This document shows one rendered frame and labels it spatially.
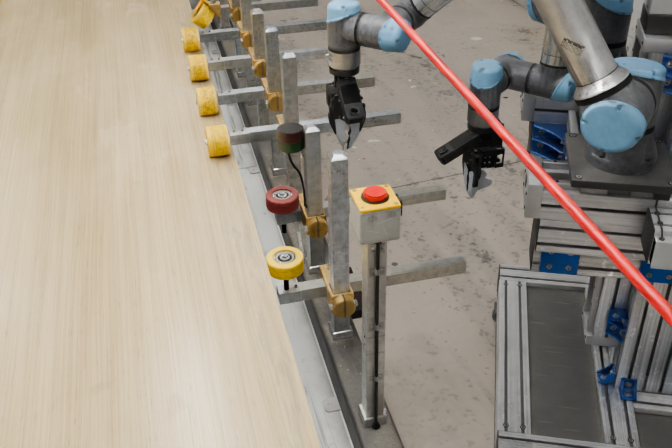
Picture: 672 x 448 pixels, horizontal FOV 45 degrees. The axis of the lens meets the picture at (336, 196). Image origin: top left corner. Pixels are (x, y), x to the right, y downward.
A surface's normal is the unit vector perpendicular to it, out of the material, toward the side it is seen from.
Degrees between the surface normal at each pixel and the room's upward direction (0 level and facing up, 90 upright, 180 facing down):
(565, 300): 0
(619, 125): 96
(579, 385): 0
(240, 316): 0
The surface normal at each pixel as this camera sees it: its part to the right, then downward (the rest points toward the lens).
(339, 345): -0.02, -0.85
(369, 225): 0.24, 0.51
